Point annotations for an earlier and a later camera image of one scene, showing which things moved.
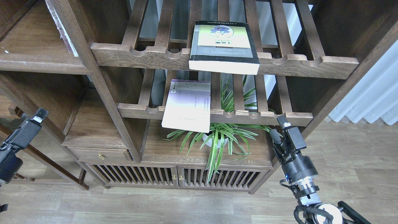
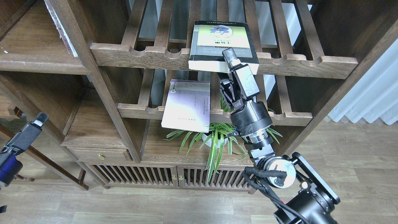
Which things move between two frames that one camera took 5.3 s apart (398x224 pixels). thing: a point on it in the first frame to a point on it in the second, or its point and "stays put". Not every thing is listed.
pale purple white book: [188, 105] stays put
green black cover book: [223, 46] stays put
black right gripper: [295, 165] to [252, 121]
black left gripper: [10, 164] stays put
